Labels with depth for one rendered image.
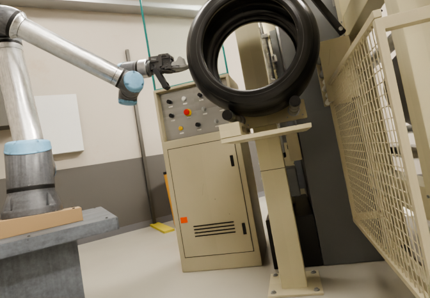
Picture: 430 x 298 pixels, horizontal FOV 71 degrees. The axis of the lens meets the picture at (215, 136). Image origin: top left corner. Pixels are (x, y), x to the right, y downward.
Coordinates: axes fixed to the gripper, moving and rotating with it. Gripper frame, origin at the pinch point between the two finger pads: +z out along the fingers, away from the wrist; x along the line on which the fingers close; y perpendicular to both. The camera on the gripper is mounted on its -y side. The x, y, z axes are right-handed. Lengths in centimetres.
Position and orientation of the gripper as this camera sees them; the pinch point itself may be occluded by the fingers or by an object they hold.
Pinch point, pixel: (189, 67)
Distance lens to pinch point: 147.9
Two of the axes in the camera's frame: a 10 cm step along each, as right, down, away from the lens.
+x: 2.4, 0.2, 9.7
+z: 9.7, -0.7, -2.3
